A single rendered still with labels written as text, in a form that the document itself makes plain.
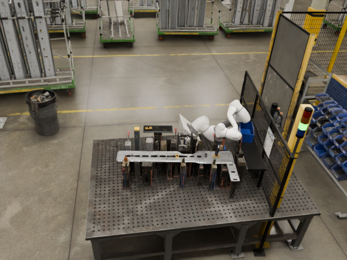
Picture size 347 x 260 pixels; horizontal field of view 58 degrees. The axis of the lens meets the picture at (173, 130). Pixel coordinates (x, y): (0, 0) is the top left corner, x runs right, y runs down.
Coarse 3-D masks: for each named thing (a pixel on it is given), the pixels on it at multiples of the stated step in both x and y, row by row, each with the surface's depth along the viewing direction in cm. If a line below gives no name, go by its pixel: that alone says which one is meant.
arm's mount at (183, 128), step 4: (180, 116) 438; (180, 120) 439; (184, 120) 441; (180, 124) 441; (184, 124) 427; (180, 128) 443; (184, 128) 416; (188, 128) 430; (180, 132) 442; (184, 132) 420; (188, 132) 421; (196, 144) 436
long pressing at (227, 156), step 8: (120, 152) 372; (128, 152) 372; (136, 152) 373; (144, 152) 374; (152, 152) 374; (160, 152) 375; (168, 152) 376; (176, 152) 376; (200, 152) 378; (208, 152) 379; (224, 152) 380; (120, 160) 360; (136, 160) 361; (144, 160) 362; (152, 160) 363; (160, 160) 363; (168, 160) 364; (176, 160) 364; (192, 160) 365; (200, 160) 366; (208, 160) 366; (216, 160) 367; (232, 160) 368
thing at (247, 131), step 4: (240, 124) 403; (244, 124) 413; (248, 124) 413; (252, 124) 405; (240, 128) 396; (244, 128) 417; (248, 128) 416; (252, 128) 402; (240, 132) 394; (244, 132) 411; (248, 132) 411; (252, 132) 399; (244, 136) 388; (248, 136) 388; (252, 136) 387; (244, 140) 392; (248, 140) 391; (252, 140) 391
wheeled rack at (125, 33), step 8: (104, 0) 990; (112, 0) 995; (120, 0) 999; (128, 0) 1003; (104, 16) 845; (112, 16) 848; (120, 16) 852; (128, 16) 856; (104, 24) 989; (112, 24) 982; (120, 24) 996; (128, 24) 999; (104, 32) 869; (112, 32) 919; (120, 32) 922; (128, 32) 935; (104, 40) 880; (112, 40) 884; (120, 40) 888; (128, 40) 892
